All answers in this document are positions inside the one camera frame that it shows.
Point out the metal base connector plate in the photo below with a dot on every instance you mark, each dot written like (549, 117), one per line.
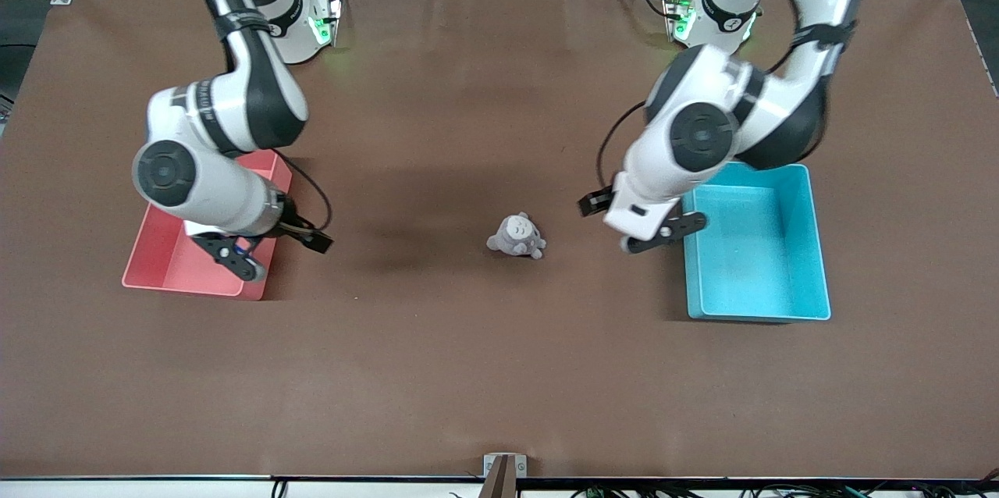
(332, 14)
(675, 10)

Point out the blue plastic box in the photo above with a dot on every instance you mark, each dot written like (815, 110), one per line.
(757, 272)

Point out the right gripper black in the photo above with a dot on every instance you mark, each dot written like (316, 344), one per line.
(292, 225)

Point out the pink plastic box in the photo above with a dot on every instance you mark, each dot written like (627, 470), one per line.
(164, 264)

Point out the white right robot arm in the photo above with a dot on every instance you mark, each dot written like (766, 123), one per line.
(234, 108)

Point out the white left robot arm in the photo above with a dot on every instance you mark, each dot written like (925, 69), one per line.
(702, 131)

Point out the grey plush toy white face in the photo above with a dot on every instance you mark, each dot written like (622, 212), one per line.
(515, 236)

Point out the metal table edge bracket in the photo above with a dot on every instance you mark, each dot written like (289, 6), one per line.
(489, 465)

